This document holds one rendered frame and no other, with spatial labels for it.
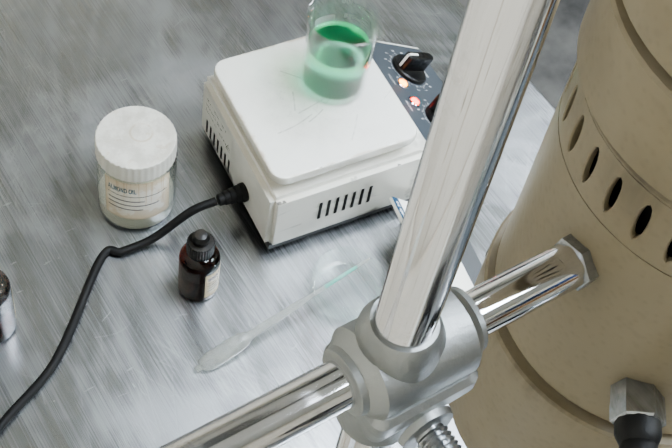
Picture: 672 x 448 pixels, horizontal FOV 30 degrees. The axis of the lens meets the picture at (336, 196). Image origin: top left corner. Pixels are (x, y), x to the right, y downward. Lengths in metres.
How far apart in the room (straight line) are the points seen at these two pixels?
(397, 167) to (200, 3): 0.27
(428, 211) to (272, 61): 0.70
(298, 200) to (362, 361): 0.60
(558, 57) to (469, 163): 1.44
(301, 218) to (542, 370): 0.55
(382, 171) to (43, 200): 0.26
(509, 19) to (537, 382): 0.20
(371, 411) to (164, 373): 0.59
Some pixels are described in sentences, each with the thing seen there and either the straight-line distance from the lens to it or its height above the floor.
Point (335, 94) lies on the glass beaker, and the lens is 0.92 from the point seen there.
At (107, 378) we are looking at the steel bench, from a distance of 0.89.
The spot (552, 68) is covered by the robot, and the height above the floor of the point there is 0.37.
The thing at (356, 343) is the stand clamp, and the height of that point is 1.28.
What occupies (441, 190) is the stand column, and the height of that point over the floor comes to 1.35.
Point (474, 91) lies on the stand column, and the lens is 0.22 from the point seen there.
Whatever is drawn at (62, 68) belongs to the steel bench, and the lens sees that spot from 1.06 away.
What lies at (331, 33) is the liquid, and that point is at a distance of 0.92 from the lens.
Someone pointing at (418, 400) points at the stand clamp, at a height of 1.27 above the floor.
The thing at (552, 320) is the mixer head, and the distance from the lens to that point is 0.37.
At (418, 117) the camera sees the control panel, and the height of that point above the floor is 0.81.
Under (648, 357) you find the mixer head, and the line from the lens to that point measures 0.36.
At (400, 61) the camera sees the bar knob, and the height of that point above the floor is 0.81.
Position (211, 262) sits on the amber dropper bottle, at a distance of 0.89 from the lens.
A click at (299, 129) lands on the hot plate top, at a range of 0.91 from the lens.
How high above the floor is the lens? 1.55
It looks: 54 degrees down
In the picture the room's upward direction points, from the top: 12 degrees clockwise
